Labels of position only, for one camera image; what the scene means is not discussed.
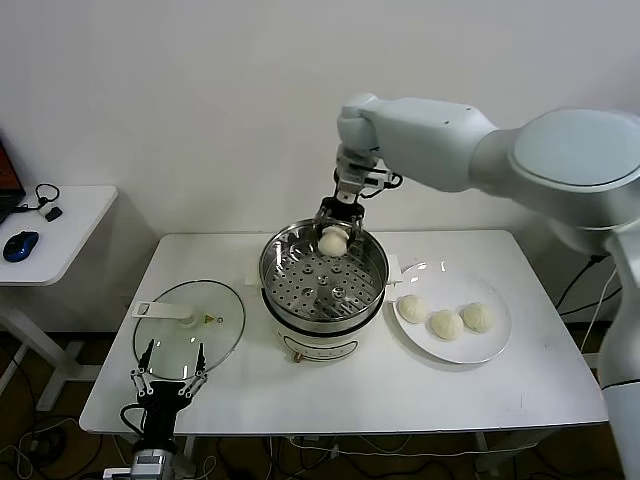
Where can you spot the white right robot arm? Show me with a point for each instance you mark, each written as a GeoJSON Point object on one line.
{"type": "Point", "coordinates": [425, 140]}

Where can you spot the white table leg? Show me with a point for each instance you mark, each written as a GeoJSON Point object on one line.
{"type": "Point", "coordinates": [189, 445]}
{"type": "Point", "coordinates": [481, 450]}

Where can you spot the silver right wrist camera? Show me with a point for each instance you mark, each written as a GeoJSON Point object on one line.
{"type": "Point", "coordinates": [349, 187]}

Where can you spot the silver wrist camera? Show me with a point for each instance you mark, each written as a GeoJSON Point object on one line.
{"type": "Point", "coordinates": [349, 187]}
{"type": "Point", "coordinates": [152, 457]}

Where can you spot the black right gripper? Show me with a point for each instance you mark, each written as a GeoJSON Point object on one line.
{"type": "Point", "coordinates": [342, 209]}

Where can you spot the black laptop red screen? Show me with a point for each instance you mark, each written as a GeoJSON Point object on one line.
{"type": "Point", "coordinates": [7, 175]}

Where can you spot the white round plate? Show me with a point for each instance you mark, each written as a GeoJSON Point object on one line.
{"type": "Point", "coordinates": [450, 350]}

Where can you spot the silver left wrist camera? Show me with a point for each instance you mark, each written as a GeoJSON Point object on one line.
{"type": "Point", "coordinates": [152, 457]}

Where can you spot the white steamed baozi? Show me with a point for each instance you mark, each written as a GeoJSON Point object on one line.
{"type": "Point", "coordinates": [478, 317]}
{"type": "Point", "coordinates": [332, 245]}
{"type": "Point", "coordinates": [413, 309]}
{"type": "Point", "coordinates": [444, 325]}

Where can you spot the small black device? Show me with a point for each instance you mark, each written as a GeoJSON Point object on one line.
{"type": "Point", "coordinates": [54, 214]}

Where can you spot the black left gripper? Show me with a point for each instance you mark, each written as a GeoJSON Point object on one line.
{"type": "Point", "coordinates": [162, 395]}

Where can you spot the white electric cooker base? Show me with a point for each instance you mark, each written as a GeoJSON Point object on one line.
{"type": "Point", "coordinates": [320, 345]}

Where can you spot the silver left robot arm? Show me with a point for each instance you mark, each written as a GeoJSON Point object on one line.
{"type": "Point", "coordinates": [115, 475]}

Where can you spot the blue computer mouse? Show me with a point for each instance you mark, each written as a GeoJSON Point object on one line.
{"type": "Point", "coordinates": [21, 246]}

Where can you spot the stainless steel steamer basket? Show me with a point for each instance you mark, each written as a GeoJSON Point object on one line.
{"type": "Point", "coordinates": [325, 290]}

